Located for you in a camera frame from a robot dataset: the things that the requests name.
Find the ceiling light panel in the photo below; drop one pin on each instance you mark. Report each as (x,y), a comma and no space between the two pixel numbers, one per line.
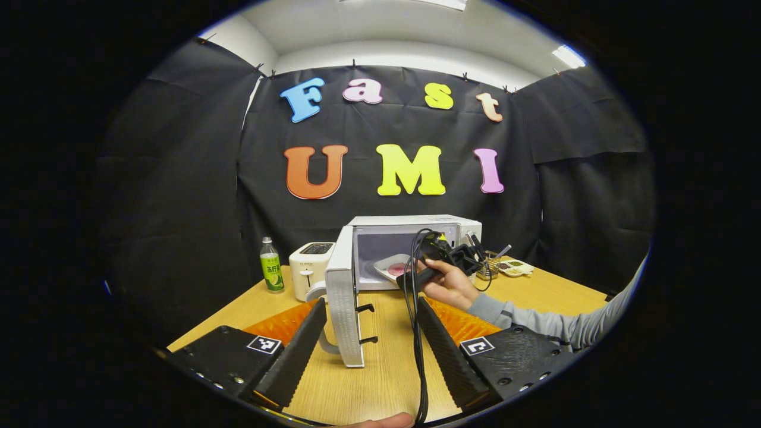
(568,56)

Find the white microwave oven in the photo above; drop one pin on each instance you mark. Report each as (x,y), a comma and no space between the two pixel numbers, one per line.
(345,297)

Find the white toaster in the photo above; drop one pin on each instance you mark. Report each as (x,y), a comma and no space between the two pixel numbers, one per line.
(309,267)

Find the green drink bottle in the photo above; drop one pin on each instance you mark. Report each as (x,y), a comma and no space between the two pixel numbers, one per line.
(272,267)

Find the metal mesh container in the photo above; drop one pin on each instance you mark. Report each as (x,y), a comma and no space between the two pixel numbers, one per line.
(489,268)

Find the white divided bean tray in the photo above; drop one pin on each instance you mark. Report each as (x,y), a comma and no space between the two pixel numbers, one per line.
(516,267)

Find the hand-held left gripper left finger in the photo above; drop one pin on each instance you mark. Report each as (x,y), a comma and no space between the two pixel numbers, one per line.
(297,356)

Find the black backdrop cloth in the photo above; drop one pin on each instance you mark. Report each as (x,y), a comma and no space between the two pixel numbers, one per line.
(178,178)

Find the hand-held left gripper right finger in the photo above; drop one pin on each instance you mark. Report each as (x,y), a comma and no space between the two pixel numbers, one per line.
(449,356)

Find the white square plate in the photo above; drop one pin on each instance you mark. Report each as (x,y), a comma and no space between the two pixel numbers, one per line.
(386,264)

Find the pink round food slice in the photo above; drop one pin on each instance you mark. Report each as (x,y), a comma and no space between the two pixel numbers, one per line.
(397,268)

